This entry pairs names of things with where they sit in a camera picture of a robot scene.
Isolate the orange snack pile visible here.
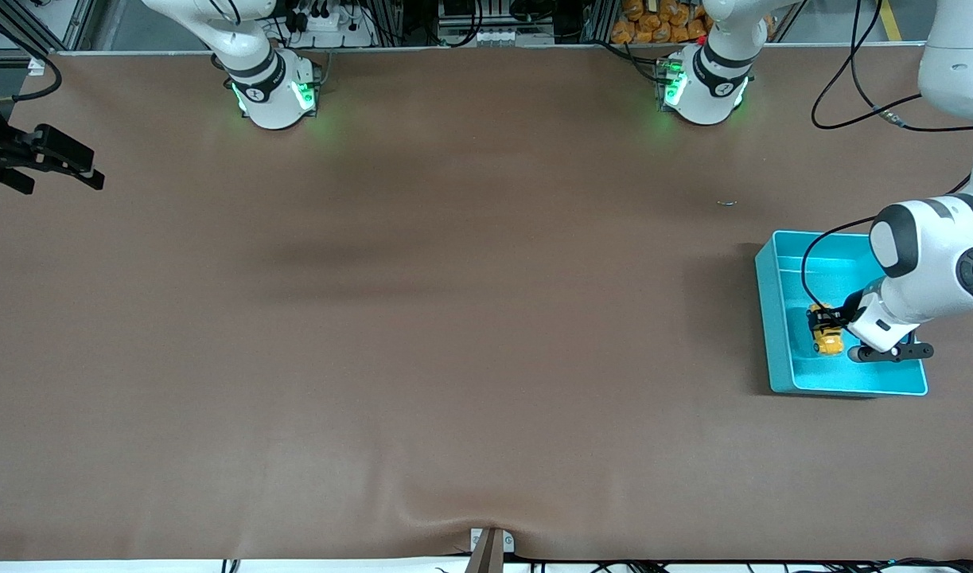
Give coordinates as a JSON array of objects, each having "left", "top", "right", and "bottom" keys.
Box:
[{"left": 611, "top": 0, "right": 776, "bottom": 45}]

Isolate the aluminium frame rail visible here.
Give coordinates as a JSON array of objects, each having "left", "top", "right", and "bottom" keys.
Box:
[{"left": 0, "top": 0, "right": 99, "bottom": 57}]

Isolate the white power strip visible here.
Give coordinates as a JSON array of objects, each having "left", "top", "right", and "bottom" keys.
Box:
[{"left": 283, "top": 6, "right": 376, "bottom": 49}]

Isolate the brown table mat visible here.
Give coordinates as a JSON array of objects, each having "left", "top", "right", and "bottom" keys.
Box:
[{"left": 0, "top": 45, "right": 973, "bottom": 563}]

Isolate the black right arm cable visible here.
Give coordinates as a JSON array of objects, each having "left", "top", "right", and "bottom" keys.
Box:
[{"left": 0, "top": 20, "right": 62, "bottom": 103}]

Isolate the metal table edge bracket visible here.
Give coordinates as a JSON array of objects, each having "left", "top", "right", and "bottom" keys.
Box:
[{"left": 464, "top": 527, "right": 516, "bottom": 573}]

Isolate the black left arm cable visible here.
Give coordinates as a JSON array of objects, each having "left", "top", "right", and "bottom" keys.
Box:
[{"left": 801, "top": 0, "right": 973, "bottom": 319}]

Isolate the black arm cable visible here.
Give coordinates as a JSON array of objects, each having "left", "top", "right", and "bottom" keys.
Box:
[
  {"left": 0, "top": 20, "right": 62, "bottom": 103},
  {"left": 801, "top": 0, "right": 973, "bottom": 319}
]

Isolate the yellow beetle toy car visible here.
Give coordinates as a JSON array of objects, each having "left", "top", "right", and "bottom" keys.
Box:
[{"left": 809, "top": 301, "right": 847, "bottom": 357}]

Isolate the turquoise plastic bin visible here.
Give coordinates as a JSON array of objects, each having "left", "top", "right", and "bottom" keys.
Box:
[{"left": 754, "top": 230, "right": 929, "bottom": 397}]

